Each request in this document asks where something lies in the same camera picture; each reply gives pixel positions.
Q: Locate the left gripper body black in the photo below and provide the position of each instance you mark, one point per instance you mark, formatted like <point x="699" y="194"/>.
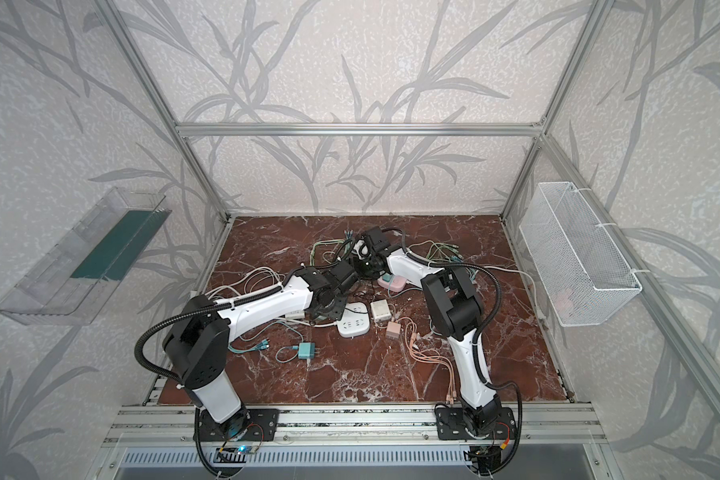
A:
<point x="350" y="273"/>

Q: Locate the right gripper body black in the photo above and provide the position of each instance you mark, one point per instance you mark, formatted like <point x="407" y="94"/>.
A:
<point x="365" y="253"/>

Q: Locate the white power strip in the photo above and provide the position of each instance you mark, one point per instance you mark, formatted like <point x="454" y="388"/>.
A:
<point x="355" y="320"/>

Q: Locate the pink power strip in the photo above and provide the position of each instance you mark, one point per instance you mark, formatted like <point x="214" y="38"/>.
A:
<point x="392" y="283"/>

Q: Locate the white charger adapter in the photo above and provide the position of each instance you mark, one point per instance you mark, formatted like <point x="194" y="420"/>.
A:
<point x="380" y="311"/>

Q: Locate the teal plug adapter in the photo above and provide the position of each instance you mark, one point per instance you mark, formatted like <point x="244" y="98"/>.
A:
<point x="306" y="351"/>

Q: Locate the pink plug adapter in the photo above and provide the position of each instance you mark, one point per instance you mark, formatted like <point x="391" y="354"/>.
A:
<point x="393" y="330"/>

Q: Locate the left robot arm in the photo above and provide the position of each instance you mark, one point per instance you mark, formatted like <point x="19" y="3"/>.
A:
<point x="191" y="348"/>

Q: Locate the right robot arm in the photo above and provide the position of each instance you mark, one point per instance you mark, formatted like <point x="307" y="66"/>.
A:
<point x="462" y="300"/>

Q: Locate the white wire mesh basket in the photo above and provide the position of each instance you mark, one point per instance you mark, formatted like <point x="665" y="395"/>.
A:
<point x="584" y="274"/>

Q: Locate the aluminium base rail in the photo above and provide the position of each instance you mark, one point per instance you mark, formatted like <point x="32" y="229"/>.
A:
<point x="358" y="424"/>

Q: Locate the clear plastic wall bin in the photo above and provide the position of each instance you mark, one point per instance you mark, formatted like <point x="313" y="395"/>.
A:
<point x="70" y="285"/>

